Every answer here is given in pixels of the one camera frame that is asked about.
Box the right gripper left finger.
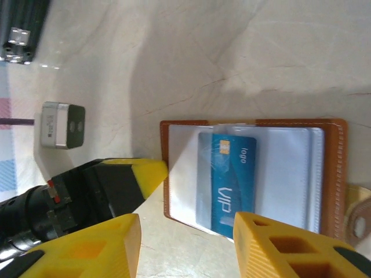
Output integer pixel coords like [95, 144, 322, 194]
[11, 213, 143, 278]

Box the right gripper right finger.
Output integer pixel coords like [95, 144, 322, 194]
[233, 211, 371, 278]

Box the blue VIP credit card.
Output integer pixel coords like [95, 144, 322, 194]
[198, 132, 257, 240]

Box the brown leather card holder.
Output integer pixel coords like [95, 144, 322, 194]
[160, 118, 371, 247]

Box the black hard case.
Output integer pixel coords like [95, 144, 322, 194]
[0, 0, 50, 66]

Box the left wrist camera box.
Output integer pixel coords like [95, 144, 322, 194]
[40, 101, 86, 150]

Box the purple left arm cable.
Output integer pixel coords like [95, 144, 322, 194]
[0, 118, 35, 126]

